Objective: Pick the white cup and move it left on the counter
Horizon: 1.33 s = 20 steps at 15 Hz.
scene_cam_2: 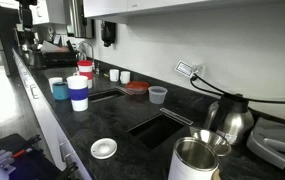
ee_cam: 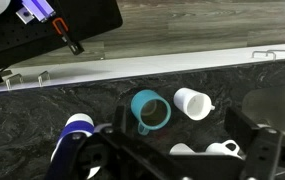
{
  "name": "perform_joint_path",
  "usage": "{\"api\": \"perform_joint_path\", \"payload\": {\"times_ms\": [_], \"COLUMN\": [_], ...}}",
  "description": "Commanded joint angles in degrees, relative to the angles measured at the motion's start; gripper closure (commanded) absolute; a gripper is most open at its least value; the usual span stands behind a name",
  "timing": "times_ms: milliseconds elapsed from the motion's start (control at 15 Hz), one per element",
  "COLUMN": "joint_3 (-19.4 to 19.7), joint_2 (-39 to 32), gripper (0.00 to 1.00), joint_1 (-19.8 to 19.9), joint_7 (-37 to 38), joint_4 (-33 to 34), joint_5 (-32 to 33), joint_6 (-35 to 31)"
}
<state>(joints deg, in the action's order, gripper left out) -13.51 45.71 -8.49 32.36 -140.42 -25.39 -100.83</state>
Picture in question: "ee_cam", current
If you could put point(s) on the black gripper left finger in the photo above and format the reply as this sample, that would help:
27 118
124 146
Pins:
126 158

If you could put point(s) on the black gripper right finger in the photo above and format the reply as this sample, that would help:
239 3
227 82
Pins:
264 147

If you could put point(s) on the white mug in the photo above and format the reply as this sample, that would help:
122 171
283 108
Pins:
222 148
194 104

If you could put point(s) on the white tumbler blue band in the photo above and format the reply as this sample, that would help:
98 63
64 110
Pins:
64 164

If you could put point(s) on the teal mug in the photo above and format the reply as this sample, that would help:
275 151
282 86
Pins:
151 110

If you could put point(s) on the black perforated robot cart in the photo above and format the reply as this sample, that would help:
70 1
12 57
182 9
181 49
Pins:
84 18

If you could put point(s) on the silver cabinet handle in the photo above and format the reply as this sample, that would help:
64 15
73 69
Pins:
42 77
276 53
12 80

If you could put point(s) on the orange handled clamp tool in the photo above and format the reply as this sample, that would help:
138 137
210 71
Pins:
62 29

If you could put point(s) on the purple aluminium rail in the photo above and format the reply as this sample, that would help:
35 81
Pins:
35 9

